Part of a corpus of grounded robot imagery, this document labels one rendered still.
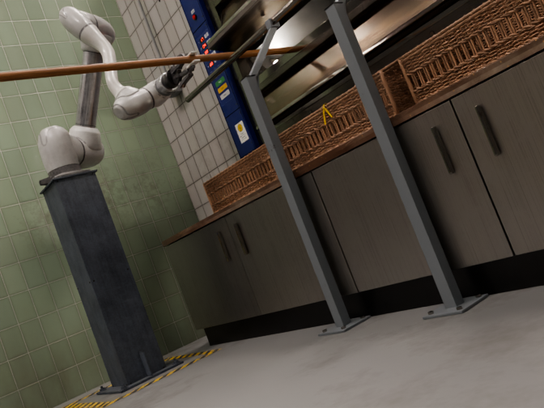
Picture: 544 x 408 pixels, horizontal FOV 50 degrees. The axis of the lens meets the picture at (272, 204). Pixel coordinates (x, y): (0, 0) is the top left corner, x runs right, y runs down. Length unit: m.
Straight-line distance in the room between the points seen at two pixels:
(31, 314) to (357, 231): 1.89
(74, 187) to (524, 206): 1.98
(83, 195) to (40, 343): 0.84
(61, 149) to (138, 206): 0.81
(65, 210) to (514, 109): 1.98
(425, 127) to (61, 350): 2.26
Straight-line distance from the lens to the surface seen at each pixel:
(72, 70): 2.23
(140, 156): 3.68
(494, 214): 1.65
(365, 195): 1.89
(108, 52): 2.87
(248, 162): 2.36
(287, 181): 2.05
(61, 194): 2.83
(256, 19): 2.89
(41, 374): 3.26
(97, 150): 3.12
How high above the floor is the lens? 0.35
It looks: 4 degrees up
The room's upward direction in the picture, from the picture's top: 21 degrees counter-clockwise
